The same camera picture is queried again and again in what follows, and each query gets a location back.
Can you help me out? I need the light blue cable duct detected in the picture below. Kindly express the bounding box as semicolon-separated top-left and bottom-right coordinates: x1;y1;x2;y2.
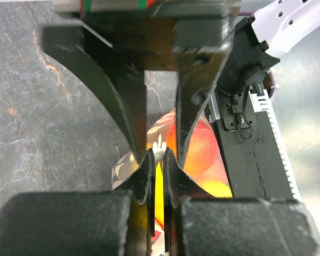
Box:
251;92;302;202

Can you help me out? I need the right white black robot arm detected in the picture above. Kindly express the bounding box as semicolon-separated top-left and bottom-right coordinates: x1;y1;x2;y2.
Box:
41;1;320;165

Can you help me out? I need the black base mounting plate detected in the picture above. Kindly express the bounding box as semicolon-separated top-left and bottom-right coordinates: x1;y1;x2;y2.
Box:
209;93;294;198

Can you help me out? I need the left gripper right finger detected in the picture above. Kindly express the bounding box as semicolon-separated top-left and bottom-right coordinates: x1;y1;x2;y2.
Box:
163;148;215;255

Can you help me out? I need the clear polka dot zip bag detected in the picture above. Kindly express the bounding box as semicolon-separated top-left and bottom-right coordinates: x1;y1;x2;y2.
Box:
106;113;234;255

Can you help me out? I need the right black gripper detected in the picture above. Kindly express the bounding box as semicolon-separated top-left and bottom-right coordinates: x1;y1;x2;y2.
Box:
41;1;241;164

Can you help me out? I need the yellow red mango back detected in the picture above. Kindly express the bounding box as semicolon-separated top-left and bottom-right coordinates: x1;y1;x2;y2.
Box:
155;163;164;229

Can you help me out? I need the yellow lemon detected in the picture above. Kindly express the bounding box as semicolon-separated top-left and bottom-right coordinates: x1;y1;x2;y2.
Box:
198;179;233;198

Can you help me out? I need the red tomato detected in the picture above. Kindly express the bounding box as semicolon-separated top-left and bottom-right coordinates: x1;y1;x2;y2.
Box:
166;119;221;177

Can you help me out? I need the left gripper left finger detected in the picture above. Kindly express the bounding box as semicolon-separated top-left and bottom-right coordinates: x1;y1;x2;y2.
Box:
116;149;155;255

